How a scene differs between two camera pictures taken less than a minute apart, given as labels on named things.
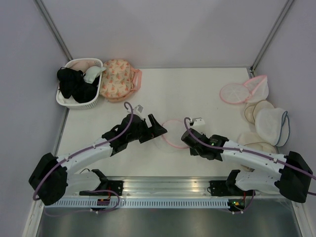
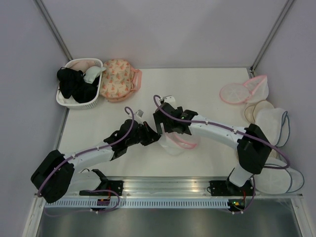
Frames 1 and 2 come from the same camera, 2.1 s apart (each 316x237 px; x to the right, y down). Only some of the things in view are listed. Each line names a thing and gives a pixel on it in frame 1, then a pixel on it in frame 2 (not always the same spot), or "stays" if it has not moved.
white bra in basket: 92,73 stays
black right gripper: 192,152 -> 159,120
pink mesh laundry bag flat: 235,93 stays
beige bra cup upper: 251,110 stays
